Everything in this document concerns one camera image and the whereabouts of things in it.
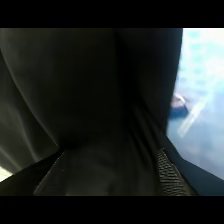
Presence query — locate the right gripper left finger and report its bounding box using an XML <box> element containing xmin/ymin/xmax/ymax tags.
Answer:
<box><xmin>0</xmin><ymin>148</ymin><xmax>70</xmax><ymax>197</ymax></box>

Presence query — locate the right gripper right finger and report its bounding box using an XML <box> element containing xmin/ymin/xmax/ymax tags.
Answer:
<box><xmin>156</xmin><ymin>135</ymin><xmax>224</xmax><ymax>197</ymax></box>

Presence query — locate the black garment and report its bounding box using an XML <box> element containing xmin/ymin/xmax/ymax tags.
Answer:
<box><xmin>0</xmin><ymin>27</ymin><xmax>184</xmax><ymax>197</ymax></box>

